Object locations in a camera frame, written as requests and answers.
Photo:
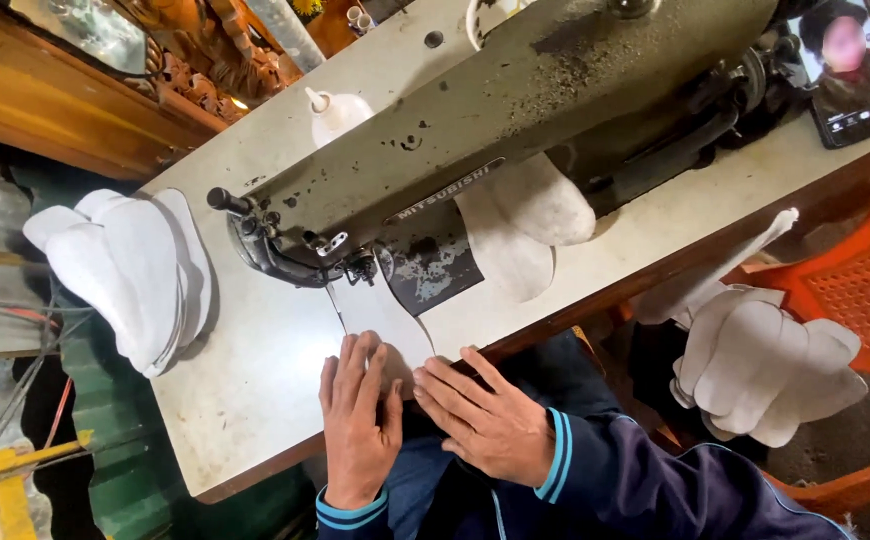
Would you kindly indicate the person's left hand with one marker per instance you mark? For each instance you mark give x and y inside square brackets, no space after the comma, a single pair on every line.
[356,435]

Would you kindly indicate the person's right hand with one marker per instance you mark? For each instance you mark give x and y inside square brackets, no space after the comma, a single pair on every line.
[499,435]

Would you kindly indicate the white fabric insole piece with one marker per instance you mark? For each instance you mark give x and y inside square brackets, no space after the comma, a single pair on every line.
[379,315]

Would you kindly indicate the person's dark blue trousers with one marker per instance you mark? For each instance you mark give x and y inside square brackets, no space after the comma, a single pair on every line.
[442,480]

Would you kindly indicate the green corrugated panel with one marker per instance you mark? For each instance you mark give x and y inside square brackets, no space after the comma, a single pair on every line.
[142,450]

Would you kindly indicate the heap of white cut insoles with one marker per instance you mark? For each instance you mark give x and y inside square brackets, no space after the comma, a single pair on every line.
[757,367]

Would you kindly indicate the stack of white sewn insoles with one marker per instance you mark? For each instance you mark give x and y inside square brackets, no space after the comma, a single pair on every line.
[131,277]

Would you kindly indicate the white plastic squeeze bottle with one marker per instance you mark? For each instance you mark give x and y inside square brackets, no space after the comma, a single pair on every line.
[339,116]

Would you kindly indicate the olive green sewing machine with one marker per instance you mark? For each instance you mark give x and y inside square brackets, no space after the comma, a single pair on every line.
[495,112]

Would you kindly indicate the orange plastic chair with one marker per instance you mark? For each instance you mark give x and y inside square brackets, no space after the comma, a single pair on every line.
[862,277]

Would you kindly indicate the white round container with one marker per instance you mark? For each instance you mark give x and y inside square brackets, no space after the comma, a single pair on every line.
[484,19]

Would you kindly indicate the carved wooden furniture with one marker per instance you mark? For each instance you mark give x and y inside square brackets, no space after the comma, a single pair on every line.
[67,90]

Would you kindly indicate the black smartphone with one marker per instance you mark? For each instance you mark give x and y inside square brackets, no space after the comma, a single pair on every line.
[851,71]

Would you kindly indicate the yellow metal frame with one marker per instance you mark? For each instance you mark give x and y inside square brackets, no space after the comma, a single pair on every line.
[4,480]

